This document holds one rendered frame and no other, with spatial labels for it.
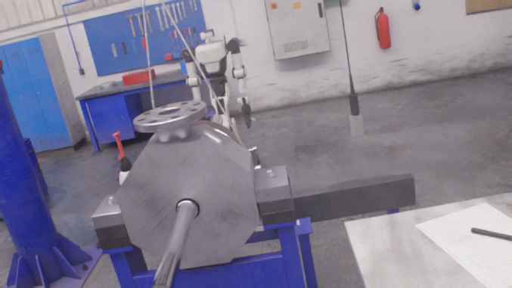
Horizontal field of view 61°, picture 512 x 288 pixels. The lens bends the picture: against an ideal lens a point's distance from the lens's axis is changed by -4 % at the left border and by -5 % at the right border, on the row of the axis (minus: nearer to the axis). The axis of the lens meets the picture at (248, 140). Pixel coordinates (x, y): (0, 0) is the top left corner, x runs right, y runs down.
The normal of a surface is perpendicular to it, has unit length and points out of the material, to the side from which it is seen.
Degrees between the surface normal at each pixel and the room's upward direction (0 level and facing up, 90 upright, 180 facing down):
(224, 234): 90
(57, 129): 90
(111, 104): 90
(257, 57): 90
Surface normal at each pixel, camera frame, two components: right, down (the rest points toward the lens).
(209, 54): -0.08, 0.33
